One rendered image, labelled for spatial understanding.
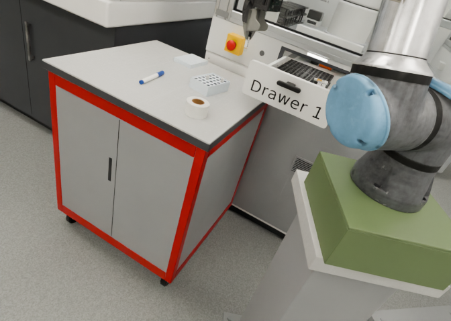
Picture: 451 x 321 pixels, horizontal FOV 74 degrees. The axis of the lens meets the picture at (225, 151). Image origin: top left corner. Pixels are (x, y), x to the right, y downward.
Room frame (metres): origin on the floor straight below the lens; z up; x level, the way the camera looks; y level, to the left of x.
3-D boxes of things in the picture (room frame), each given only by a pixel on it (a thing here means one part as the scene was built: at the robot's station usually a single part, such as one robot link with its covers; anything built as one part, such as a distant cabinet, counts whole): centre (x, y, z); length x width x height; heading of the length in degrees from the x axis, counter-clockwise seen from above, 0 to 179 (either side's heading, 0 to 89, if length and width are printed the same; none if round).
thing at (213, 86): (1.03, 0.12, 0.78); 0.12 x 0.08 x 0.04; 151
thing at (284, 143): (1.65, -0.41, 0.40); 1.03 x 0.95 x 0.80; 73
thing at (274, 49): (1.66, -0.41, 0.87); 1.02 x 0.95 x 0.14; 73
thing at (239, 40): (1.29, 0.09, 0.88); 0.07 x 0.05 x 0.07; 73
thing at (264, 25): (1.01, 0.01, 1.02); 0.06 x 0.03 x 0.09; 56
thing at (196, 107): (0.81, 0.12, 0.78); 0.07 x 0.07 x 0.04
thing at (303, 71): (1.09, -0.19, 0.87); 0.22 x 0.18 x 0.06; 163
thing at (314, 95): (0.90, -0.13, 0.87); 0.29 x 0.02 x 0.11; 73
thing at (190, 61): (1.25, 0.25, 0.77); 0.13 x 0.09 x 0.02; 159
